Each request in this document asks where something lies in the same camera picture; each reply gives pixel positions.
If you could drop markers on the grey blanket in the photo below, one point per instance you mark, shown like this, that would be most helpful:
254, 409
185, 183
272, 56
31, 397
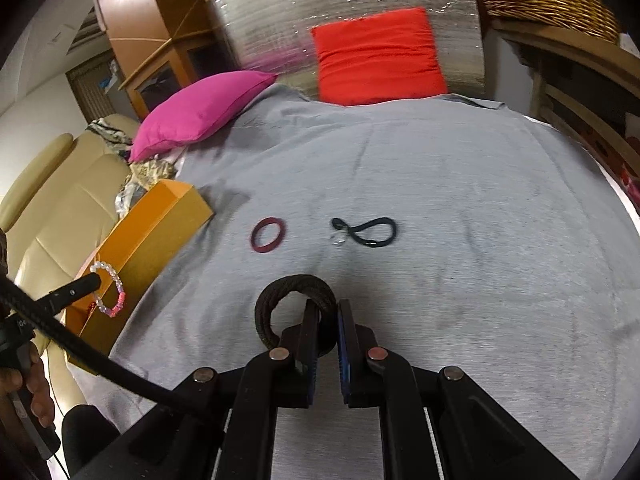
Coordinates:
450, 185

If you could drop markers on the dark patterned cloth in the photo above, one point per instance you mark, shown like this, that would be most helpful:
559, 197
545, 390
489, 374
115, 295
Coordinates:
112, 135

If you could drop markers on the orange box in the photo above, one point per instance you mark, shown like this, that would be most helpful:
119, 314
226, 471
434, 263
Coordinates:
150, 240

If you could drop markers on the silver foil insulation mat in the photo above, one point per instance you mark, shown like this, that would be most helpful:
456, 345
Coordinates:
280, 25

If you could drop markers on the pink pillow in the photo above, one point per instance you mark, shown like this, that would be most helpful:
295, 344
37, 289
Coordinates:
200, 110

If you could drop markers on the red pillow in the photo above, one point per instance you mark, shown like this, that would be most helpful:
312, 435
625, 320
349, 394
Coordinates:
380, 60

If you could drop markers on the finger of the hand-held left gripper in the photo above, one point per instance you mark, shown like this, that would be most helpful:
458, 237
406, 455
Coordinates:
75, 290

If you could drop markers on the beige leather sofa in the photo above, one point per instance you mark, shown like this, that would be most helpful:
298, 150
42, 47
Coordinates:
65, 200

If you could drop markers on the brown window blind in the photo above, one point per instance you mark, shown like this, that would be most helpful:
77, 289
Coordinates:
92, 90

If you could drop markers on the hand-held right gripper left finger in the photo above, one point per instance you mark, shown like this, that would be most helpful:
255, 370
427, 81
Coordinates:
310, 350

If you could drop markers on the gold patterned cloth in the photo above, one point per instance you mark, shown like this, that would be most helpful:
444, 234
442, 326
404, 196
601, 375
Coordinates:
145, 175

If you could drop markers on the person's left hand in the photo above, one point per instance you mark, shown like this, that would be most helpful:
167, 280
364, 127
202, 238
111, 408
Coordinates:
37, 385

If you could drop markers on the wooden shelf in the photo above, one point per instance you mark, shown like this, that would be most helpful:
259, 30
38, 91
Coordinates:
575, 60

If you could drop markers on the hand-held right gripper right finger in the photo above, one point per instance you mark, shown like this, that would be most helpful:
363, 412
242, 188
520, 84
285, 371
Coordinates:
344, 350

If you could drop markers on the wooden cabinet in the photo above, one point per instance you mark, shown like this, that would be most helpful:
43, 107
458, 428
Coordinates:
150, 10

